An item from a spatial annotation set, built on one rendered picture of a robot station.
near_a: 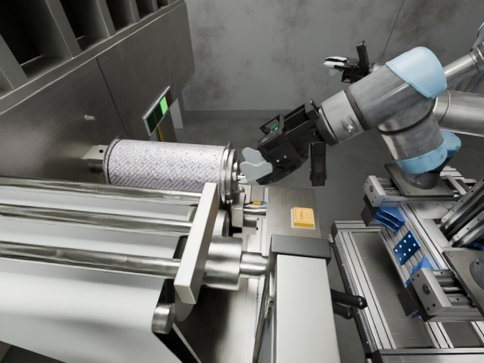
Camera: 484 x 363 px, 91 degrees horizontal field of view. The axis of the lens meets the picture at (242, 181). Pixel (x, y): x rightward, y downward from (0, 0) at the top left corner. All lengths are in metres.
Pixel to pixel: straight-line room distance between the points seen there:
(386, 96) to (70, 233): 0.41
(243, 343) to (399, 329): 1.08
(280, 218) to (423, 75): 0.65
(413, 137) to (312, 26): 2.60
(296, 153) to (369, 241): 1.48
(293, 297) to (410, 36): 3.31
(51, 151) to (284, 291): 0.50
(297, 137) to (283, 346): 0.33
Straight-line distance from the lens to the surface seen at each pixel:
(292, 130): 0.42
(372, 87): 0.41
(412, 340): 1.68
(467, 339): 1.84
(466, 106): 0.61
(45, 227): 0.29
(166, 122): 1.48
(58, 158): 0.59
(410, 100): 0.41
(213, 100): 3.16
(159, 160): 0.52
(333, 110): 0.41
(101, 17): 0.76
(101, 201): 0.28
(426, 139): 0.46
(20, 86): 0.55
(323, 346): 0.19
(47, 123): 0.57
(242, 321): 0.75
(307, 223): 0.89
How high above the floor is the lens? 1.62
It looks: 45 degrees down
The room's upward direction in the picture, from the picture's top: straight up
